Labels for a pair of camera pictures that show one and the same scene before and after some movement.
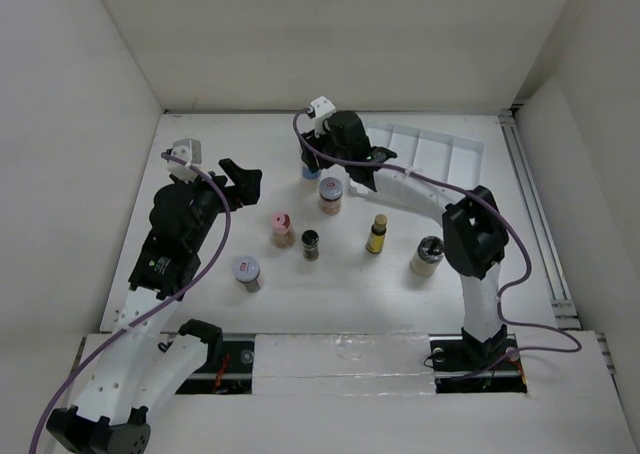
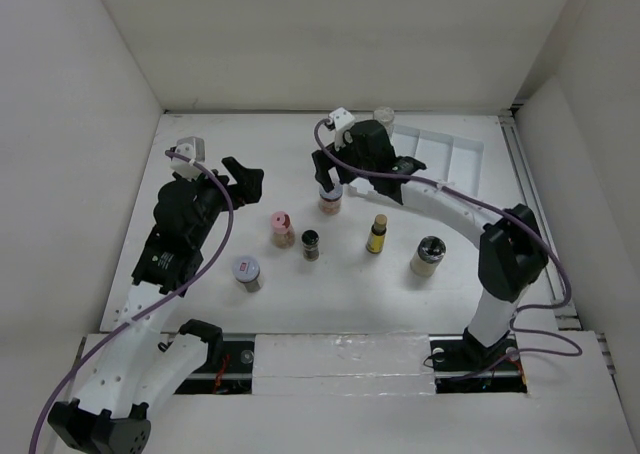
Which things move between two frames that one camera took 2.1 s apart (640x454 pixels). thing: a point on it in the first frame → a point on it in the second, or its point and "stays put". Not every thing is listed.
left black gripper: [245, 188] stays put
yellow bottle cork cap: [376, 239] stays put
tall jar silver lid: [308, 174] → [385, 116]
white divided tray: [454, 159] stays put
